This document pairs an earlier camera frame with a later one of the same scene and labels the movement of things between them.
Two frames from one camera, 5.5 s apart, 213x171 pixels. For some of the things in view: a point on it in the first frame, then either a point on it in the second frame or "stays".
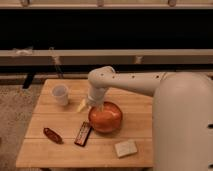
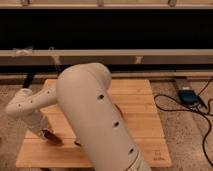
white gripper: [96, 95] → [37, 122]
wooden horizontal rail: [105, 57] stays
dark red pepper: [53, 136] stays
